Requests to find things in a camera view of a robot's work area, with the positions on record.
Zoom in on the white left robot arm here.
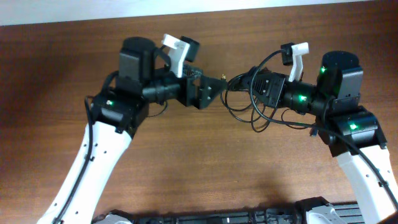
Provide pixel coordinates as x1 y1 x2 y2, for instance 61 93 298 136
40 34 226 223

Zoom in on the black right camera cable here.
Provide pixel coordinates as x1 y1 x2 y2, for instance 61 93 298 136
249 49 398 212

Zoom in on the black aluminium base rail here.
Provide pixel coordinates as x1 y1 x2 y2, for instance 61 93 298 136
91 197 364 224

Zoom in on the thin black USB cable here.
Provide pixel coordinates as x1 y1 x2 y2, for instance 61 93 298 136
223 90 280 133

